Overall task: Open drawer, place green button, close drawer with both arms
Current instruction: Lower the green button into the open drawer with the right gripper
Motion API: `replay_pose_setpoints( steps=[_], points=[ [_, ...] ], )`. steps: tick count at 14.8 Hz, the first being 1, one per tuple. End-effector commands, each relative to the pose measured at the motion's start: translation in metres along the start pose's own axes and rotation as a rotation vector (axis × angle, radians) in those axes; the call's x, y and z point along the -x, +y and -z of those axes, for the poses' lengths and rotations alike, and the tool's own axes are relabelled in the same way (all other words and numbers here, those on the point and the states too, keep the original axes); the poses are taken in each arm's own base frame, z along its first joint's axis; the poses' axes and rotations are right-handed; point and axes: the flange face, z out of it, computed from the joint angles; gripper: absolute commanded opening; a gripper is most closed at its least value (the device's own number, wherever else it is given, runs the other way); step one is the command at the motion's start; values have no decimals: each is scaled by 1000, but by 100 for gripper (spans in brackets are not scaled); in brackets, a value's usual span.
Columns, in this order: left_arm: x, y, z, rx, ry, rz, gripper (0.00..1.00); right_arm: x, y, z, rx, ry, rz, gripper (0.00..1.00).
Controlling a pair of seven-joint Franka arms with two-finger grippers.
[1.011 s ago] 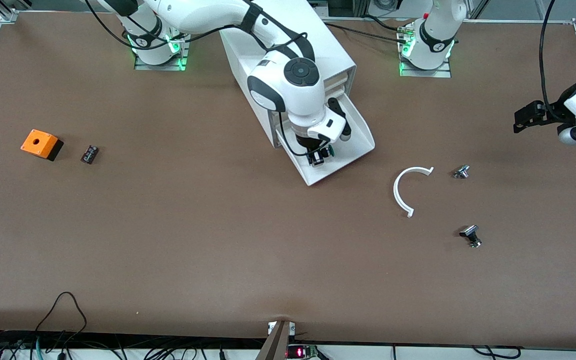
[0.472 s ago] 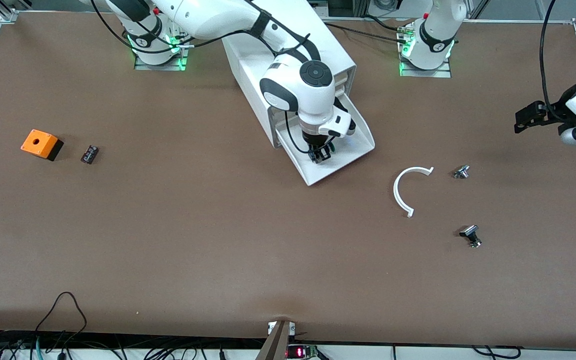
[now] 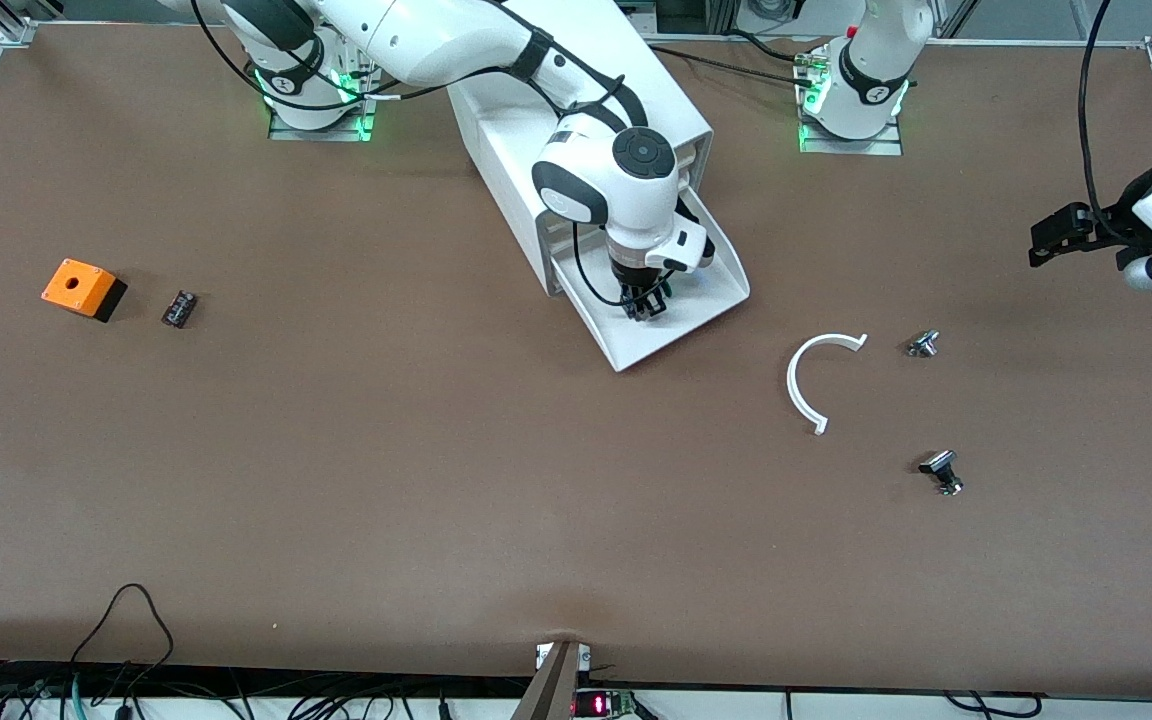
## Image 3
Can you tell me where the white curved plastic arc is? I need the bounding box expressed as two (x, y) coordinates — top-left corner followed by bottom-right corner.
(786, 333), (869, 436)

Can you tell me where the device with red light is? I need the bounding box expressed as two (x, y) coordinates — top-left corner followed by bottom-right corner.
(574, 688), (637, 719)

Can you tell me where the orange box with black base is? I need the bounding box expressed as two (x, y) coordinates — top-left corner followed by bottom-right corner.
(41, 258), (129, 323)

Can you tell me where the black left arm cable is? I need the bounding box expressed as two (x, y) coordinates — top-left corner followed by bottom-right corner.
(1079, 0), (1137, 246)

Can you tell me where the aluminium arm base plate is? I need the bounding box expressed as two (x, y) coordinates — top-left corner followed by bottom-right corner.
(268, 22), (385, 142)
(798, 45), (904, 156)

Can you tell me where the black cable on table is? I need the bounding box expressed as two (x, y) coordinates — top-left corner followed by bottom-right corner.
(648, 44), (817, 87)

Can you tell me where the black headed silver switch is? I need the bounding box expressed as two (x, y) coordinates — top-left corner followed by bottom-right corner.
(918, 450), (965, 497)

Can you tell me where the grey camera stand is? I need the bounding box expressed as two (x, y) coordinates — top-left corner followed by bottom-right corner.
(511, 640), (592, 720)

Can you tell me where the thin black looped cable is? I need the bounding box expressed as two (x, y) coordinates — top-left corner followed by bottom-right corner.
(69, 583), (175, 673)

